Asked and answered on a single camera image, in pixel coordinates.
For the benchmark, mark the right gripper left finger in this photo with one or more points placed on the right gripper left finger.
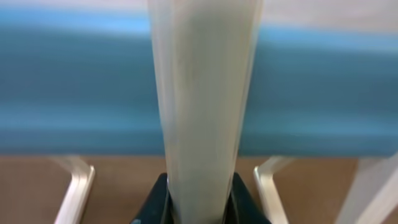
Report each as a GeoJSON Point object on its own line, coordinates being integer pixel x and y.
{"type": "Point", "coordinates": [155, 205]}

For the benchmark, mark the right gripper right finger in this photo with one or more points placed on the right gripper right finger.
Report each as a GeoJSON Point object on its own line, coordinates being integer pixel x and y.
{"type": "Point", "coordinates": [242, 205]}

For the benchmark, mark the white pipette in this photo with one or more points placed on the white pipette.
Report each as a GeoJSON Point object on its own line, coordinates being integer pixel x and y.
{"type": "Point", "coordinates": [202, 109]}

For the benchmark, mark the white and blue stand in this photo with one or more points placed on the white and blue stand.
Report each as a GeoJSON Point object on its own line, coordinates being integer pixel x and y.
{"type": "Point", "coordinates": [77, 93]}

